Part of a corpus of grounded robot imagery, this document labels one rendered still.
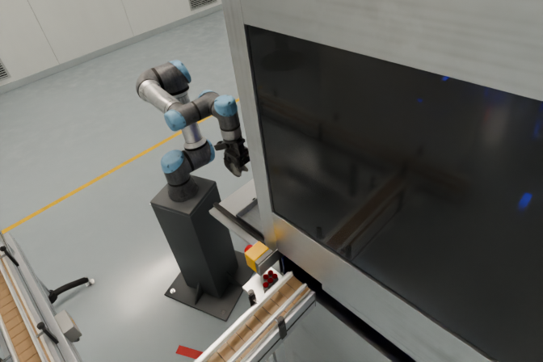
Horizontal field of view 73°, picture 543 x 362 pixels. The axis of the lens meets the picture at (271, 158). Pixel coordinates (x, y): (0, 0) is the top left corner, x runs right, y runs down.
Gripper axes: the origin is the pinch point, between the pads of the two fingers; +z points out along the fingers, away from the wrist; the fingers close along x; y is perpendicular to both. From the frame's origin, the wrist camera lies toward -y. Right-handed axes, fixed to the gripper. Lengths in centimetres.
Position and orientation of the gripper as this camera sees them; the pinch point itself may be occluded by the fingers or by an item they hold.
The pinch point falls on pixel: (237, 173)
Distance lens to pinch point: 148.9
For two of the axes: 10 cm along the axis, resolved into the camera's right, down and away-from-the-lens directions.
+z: 1.0, 7.7, 6.3
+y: 7.0, 3.9, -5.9
